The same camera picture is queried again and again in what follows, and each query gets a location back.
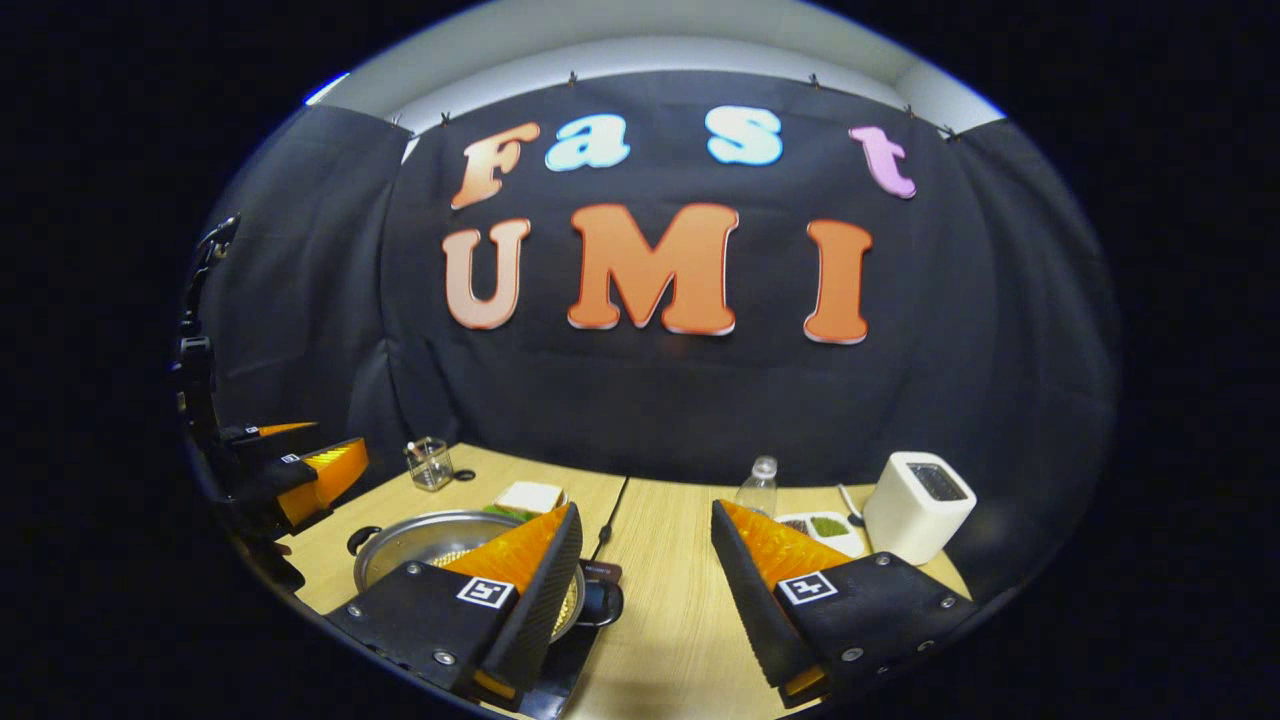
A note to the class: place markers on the white cylindrical appliance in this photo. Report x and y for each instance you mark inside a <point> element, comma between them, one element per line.
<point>910,520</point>

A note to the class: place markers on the black induction cooktop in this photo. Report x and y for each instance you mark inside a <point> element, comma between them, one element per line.
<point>565,670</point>

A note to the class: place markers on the white sectioned plate of beans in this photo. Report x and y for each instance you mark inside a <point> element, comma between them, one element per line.
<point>828,527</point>

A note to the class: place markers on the metal mesh utensil holder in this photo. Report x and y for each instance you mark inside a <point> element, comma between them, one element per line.
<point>432,468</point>

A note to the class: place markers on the clear plastic water bottle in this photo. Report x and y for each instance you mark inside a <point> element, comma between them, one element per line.
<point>760,490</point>

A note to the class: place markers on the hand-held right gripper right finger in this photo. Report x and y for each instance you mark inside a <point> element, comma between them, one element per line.
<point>755,610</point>

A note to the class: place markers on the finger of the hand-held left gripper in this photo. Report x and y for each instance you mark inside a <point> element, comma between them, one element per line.
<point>330,470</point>
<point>250,434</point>

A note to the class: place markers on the sandwich with lettuce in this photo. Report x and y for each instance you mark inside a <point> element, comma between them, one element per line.
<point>528,496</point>

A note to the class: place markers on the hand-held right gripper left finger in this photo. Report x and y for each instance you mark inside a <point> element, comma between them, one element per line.
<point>540,610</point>

